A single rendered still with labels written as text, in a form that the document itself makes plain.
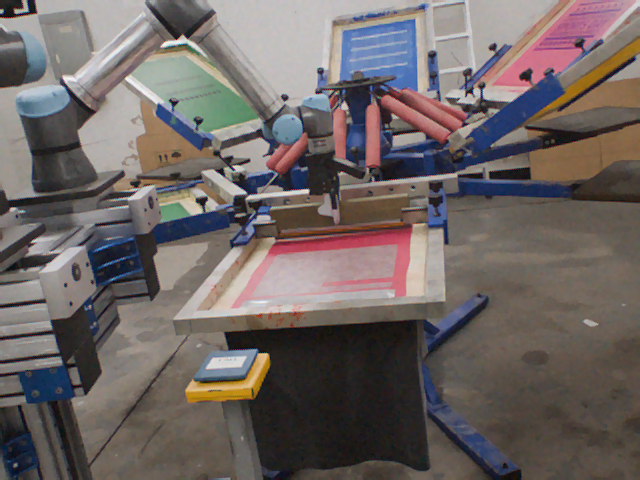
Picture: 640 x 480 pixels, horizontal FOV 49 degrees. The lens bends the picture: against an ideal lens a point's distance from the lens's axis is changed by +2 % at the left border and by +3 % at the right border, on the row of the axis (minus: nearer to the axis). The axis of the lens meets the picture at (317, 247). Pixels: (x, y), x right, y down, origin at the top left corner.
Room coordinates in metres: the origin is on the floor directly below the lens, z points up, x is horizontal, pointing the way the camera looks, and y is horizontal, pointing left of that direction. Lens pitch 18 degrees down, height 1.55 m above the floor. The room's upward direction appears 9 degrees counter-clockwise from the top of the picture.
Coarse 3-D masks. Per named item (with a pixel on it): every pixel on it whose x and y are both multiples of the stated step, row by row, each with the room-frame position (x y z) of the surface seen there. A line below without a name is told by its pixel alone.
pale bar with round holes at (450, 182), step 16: (432, 176) 2.09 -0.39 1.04; (448, 176) 2.06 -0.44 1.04; (288, 192) 2.18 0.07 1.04; (304, 192) 2.15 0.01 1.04; (352, 192) 2.11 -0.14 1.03; (368, 192) 2.14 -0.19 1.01; (384, 192) 2.09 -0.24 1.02; (400, 192) 2.07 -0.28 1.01; (416, 192) 2.06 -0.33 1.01; (448, 192) 2.04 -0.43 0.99
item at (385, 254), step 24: (360, 240) 1.82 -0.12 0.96; (384, 240) 1.79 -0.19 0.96; (408, 240) 1.76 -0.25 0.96; (336, 264) 1.66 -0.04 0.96; (360, 264) 1.63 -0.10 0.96; (384, 264) 1.60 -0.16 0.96; (408, 264) 1.58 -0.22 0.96; (336, 288) 1.49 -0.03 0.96; (360, 288) 1.47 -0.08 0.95; (384, 288) 1.45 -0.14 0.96
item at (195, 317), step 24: (432, 240) 1.63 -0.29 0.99; (240, 264) 1.75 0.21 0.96; (432, 264) 1.46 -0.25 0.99; (216, 288) 1.55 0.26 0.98; (432, 288) 1.32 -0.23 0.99; (192, 312) 1.40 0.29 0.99; (216, 312) 1.37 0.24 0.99; (240, 312) 1.35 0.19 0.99; (264, 312) 1.33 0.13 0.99; (288, 312) 1.32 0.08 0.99; (312, 312) 1.31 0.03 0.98; (336, 312) 1.30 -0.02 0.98; (360, 312) 1.28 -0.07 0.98; (384, 312) 1.27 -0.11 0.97; (408, 312) 1.26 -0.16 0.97; (432, 312) 1.25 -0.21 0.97
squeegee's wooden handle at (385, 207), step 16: (272, 208) 1.93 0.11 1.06; (288, 208) 1.91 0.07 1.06; (304, 208) 1.90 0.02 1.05; (352, 208) 1.87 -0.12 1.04; (368, 208) 1.86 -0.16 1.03; (384, 208) 1.85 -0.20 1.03; (400, 208) 1.84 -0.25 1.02; (288, 224) 1.91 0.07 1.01; (304, 224) 1.90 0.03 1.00; (320, 224) 1.89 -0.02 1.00
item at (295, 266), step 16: (288, 240) 1.93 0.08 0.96; (304, 240) 1.91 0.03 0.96; (320, 240) 1.88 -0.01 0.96; (336, 240) 1.86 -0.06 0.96; (272, 256) 1.80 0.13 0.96; (288, 256) 1.78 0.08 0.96; (304, 256) 1.76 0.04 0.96; (320, 256) 1.74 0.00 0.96; (256, 272) 1.69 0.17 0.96; (272, 272) 1.67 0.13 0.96; (288, 272) 1.65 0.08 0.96; (304, 272) 1.63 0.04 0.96; (320, 272) 1.62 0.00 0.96; (256, 288) 1.57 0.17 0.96; (272, 288) 1.56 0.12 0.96; (288, 288) 1.54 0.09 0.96; (304, 288) 1.52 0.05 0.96; (320, 288) 1.51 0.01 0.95; (240, 304) 1.48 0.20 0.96
